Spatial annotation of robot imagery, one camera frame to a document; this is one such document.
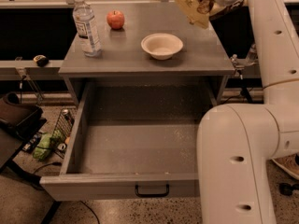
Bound green plastic bag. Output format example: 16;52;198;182
33;131;62;161

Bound dark brown chair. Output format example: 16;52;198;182
0;92;47;171

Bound grey cabinet counter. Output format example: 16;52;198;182
59;3;233;105

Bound black yellow tape measure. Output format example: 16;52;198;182
33;55;50;67

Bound clear plastic water bottle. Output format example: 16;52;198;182
73;0;102;57

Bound black floor cable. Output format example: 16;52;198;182
221;86;255;105

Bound brown sea salt chip bag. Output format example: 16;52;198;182
171;0;245;30

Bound soda can in basket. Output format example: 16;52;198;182
62;109;74;125

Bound small background water bottle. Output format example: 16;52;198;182
246;44;258;65

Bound tan sneaker shoe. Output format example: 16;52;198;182
273;154;299;180

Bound white paper bowl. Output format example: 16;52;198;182
141;33;183;61

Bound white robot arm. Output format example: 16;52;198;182
197;0;299;224

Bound metal clamp on rail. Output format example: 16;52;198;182
230;54;244;79

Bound red apple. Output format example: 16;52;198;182
107;10;125;30

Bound open grey top drawer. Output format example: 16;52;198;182
41;83;213;201

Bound small black floor object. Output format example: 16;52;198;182
279;183;299;196

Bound black drawer handle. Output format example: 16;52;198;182
135;184;170;198

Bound black wire basket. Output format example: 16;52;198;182
53;107;77;157

